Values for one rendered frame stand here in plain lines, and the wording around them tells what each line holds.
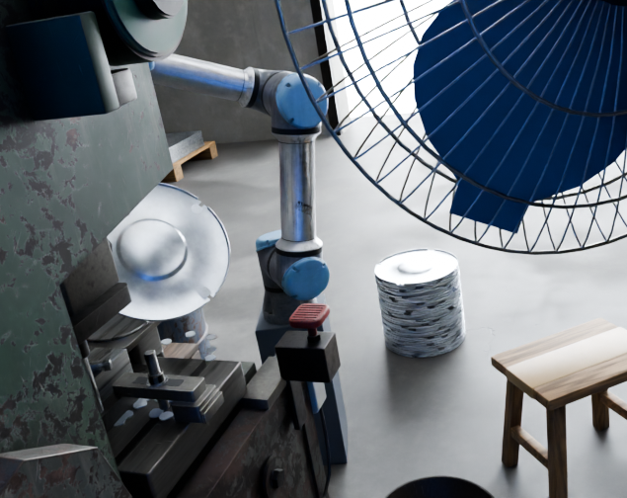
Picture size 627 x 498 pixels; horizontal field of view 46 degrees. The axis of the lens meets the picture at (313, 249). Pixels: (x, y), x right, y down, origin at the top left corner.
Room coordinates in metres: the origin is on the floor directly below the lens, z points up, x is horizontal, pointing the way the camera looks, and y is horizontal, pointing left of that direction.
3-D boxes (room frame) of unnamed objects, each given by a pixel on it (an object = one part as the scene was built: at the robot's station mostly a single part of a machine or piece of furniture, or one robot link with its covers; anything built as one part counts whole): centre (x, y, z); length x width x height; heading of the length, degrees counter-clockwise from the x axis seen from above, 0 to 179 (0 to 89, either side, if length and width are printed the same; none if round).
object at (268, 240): (1.81, 0.09, 0.62); 0.13 x 0.12 x 0.14; 19
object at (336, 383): (1.81, 0.09, 0.23); 0.18 x 0.18 x 0.45; 83
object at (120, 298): (1.08, 0.42, 0.86); 0.20 x 0.16 x 0.05; 66
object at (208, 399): (1.01, 0.27, 0.76); 0.17 x 0.06 x 0.10; 66
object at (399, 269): (2.34, -0.34, 0.28); 0.29 x 0.29 x 0.01
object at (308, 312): (1.16, 0.03, 0.72); 0.07 x 0.06 x 0.08; 156
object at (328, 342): (1.16, 0.04, 0.62); 0.10 x 0.06 x 0.20; 66
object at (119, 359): (1.09, 0.42, 0.76); 0.15 x 0.09 x 0.05; 66
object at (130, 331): (1.24, 0.35, 0.72); 0.25 x 0.14 x 0.14; 156
